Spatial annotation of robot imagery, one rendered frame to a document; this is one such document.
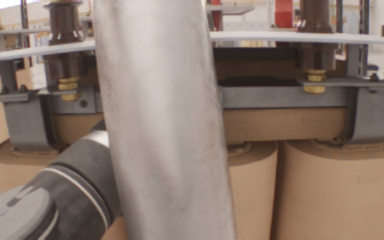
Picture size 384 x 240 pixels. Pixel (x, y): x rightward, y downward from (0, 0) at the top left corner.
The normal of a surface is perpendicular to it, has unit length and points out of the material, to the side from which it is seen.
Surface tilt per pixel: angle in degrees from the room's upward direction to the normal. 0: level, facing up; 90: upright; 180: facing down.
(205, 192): 76
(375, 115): 90
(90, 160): 33
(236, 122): 90
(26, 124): 90
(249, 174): 90
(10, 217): 14
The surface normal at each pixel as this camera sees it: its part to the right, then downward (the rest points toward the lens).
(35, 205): -0.16, -0.90
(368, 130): -0.06, 0.29
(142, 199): -0.39, 0.12
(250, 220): 0.37, 0.25
